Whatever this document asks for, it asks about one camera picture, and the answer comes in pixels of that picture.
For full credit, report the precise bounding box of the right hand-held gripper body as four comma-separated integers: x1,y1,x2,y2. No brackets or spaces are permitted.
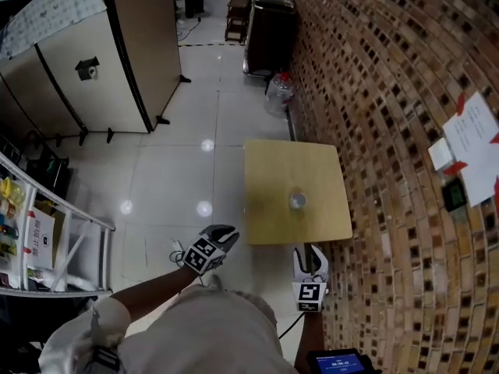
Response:
291,273,329,313

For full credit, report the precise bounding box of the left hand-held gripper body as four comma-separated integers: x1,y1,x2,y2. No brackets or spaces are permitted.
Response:
181,235,228,276

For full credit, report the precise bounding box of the white paper cup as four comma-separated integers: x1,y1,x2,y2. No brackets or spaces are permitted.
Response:
288,191,308,212

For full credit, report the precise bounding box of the person's left forearm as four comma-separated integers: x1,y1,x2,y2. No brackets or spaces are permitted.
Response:
108,265,200,323

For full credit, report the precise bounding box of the person's right forearm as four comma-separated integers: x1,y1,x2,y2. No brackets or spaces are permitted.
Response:
294,310,325,373

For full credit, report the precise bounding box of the black device blue screen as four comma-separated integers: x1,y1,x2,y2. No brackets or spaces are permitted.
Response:
306,348,381,374

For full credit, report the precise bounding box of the person's white shirt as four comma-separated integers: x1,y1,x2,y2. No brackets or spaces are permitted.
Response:
38,284,299,374

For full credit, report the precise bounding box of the white metal shelf rack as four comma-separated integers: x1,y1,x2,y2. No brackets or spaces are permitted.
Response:
0,152,117,298

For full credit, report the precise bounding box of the clear water jug red cap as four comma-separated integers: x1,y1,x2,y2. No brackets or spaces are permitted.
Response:
264,72,296,117

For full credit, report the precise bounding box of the white sign red print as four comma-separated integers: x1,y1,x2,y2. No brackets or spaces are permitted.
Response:
23,207,56,270

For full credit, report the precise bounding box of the blank white paper sheet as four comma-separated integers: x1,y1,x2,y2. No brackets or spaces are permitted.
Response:
459,142,499,209

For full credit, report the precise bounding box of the cream partition panel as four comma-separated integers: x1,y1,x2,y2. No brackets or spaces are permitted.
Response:
0,44,89,146
34,8,152,143

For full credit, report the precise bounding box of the pile of colourful small items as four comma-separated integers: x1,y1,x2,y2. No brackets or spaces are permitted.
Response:
0,177,27,259

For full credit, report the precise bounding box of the dark cabinet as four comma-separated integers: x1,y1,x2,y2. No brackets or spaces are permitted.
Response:
243,0,297,76

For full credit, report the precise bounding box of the white paper notice with text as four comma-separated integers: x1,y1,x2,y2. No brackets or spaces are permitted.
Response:
442,90,499,163

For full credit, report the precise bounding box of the small black birdhouse box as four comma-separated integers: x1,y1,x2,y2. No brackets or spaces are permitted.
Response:
74,55,101,82

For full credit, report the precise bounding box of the small wooden rack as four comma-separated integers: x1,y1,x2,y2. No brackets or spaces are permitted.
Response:
225,0,250,45

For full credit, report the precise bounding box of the patterned white sheet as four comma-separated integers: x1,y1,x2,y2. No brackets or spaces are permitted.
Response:
0,0,108,60

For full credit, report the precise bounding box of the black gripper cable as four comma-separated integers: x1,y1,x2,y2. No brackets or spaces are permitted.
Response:
278,312,305,340

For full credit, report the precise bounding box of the white chest strap black buckle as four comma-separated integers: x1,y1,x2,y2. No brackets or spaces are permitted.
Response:
87,308,120,374

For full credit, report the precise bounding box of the black wall display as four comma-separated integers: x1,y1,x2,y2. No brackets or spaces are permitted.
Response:
442,180,468,213

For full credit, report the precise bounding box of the white wall switch box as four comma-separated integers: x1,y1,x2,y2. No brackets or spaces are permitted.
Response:
427,137,457,172

